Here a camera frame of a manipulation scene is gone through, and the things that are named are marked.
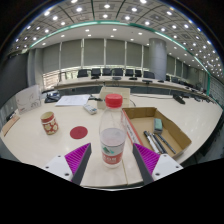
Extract red floral mug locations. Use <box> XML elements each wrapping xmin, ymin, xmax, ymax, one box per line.
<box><xmin>40</xmin><ymin>111</ymin><xmax>60</xmax><ymax>136</ymax></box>

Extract ceiling lights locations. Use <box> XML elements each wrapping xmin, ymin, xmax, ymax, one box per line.
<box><xmin>13</xmin><ymin>0</ymin><xmax>224</xmax><ymax>78</ymax></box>

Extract white paper sheets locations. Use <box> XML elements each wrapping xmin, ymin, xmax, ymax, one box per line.
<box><xmin>54</xmin><ymin>94</ymin><xmax>92</xmax><ymax>108</ymax></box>

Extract green whiteboard eraser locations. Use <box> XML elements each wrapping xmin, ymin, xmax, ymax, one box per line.
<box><xmin>152</xmin><ymin>118</ymin><xmax>164</xmax><ymax>133</ymax></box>

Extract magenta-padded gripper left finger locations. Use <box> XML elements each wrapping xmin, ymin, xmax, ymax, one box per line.
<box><xmin>41</xmin><ymin>142</ymin><xmax>92</xmax><ymax>186</ymax></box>

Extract clear red-capped water bottle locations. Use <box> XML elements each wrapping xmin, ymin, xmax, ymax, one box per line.
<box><xmin>98</xmin><ymin>93</ymin><xmax>128</xmax><ymax>169</ymax></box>

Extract open brown cardboard box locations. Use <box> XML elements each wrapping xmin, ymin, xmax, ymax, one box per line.
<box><xmin>121</xmin><ymin>106</ymin><xmax>193</xmax><ymax>158</ymax></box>

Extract flat round red coaster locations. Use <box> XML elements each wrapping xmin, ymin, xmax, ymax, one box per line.
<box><xmin>69</xmin><ymin>125</ymin><xmax>89</xmax><ymax>140</ymax></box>

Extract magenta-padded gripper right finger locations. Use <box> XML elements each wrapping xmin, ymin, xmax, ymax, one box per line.
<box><xmin>132</xmin><ymin>142</ymin><xmax>184</xmax><ymax>186</ymax></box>

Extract black marker pen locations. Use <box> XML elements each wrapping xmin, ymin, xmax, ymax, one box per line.
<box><xmin>143</xmin><ymin>130</ymin><xmax>160</xmax><ymax>154</ymax></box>
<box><xmin>156</xmin><ymin>133</ymin><xmax>177</xmax><ymax>155</ymax></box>
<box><xmin>150</xmin><ymin>132</ymin><xmax>167</xmax><ymax>155</ymax></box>

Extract row of black office chairs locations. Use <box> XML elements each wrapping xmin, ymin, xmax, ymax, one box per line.
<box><xmin>76</xmin><ymin>67</ymin><xmax>189</xmax><ymax>85</ymax></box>

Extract curved conference desk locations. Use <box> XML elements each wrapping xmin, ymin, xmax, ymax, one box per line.
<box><xmin>53</xmin><ymin>75</ymin><xmax>221</xmax><ymax>105</ymax></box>

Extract beige wooden organizer box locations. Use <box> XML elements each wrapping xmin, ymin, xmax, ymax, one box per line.
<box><xmin>96</xmin><ymin>86</ymin><xmax>131</xmax><ymax>110</ymax></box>

